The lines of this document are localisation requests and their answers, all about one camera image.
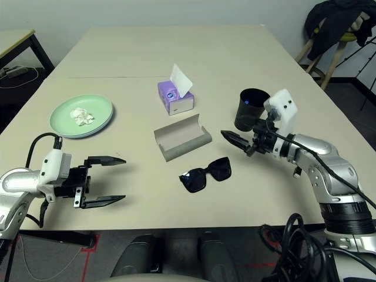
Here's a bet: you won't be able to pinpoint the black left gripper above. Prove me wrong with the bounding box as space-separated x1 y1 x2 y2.
54 155 127 210

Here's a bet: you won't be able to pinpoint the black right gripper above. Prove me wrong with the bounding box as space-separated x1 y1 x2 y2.
220 118 279 157

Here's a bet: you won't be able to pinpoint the grey glasses case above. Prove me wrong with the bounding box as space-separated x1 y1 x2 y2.
153 113 213 162

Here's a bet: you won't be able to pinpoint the black sunglasses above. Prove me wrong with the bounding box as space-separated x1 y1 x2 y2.
179 156 233 194

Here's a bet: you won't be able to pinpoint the light green plastic plate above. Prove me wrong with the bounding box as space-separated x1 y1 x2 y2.
49 93 114 138

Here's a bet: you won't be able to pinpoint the black plastic cup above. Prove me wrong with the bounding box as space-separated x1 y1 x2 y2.
234 88 271 132

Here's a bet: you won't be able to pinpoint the light blue plastic plate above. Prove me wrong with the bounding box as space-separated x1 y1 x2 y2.
55 117 115 140

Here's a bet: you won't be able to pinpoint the purple tissue pack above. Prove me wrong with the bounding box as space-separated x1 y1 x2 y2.
157 79 195 116

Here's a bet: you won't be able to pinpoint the dark robot left leg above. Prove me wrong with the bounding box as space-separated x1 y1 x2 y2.
113 234 158 282

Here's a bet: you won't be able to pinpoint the dark robot leg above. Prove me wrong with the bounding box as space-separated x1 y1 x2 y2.
199 231 239 282
113 234 158 282

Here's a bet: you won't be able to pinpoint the flat white tissue sheet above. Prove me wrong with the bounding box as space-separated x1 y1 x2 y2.
169 63 193 98

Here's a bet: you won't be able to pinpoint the beige robot torso edge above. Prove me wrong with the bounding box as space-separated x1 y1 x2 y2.
99 273 212 282

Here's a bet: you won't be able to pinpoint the dark robot right leg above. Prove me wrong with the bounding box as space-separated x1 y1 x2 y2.
199 231 239 282

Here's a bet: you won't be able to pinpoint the wooden stool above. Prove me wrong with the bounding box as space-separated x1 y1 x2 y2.
295 35 347 90

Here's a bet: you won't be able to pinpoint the grey power strip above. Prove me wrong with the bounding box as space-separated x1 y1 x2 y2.
2 66 29 78

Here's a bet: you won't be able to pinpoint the black tripod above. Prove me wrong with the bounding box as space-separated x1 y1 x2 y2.
334 36 376 111

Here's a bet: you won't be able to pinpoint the black jacket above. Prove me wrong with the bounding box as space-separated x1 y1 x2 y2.
304 0 376 59

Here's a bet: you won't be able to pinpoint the yellow stool cushion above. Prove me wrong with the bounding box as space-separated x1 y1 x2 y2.
313 28 358 42

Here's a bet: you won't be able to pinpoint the beige fabric item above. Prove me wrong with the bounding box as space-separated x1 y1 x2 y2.
349 14 370 33

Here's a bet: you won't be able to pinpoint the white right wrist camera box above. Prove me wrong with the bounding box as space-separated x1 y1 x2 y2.
263 89 298 133

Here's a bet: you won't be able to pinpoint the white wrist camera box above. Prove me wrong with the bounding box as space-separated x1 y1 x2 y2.
263 89 298 133
39 148 73 187

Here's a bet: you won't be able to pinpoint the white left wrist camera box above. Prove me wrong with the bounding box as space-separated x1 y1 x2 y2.
39 148 73 187

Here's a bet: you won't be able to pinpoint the black table frame bar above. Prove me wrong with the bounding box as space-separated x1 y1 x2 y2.
17 230 96 249

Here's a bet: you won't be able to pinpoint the black cable bundle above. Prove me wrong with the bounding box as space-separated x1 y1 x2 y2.
258 213 376 282

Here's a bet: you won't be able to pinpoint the white looped floor cable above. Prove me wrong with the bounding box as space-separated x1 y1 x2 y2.
0 66 39 89

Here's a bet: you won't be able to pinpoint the wooden side table black frame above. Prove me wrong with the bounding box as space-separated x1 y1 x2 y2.
0 28 55 79

